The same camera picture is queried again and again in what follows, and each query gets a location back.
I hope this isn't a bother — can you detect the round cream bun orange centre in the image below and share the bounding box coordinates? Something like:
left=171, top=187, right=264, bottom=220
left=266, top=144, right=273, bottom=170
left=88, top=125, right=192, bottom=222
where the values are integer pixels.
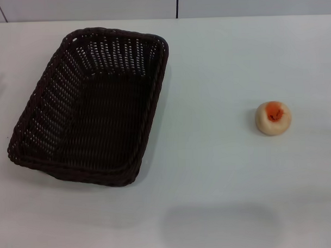
left=254, top=100, right=293, bottom=138

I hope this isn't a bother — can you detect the black woven rectangular basket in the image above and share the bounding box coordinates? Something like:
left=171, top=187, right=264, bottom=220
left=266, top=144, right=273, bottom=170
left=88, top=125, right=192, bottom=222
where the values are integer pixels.
left=3, top=24, right=174, bottom=191

